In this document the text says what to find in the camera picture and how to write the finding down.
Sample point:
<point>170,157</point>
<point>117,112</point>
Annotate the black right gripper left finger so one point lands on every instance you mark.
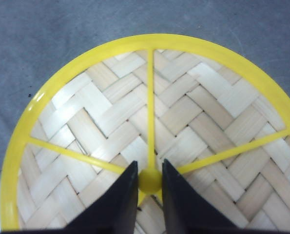
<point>114,212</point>

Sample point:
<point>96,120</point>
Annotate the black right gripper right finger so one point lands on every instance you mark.
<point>187,212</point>

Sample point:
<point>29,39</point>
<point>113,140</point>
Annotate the woven bamboo steamer lid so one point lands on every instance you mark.
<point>218,118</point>

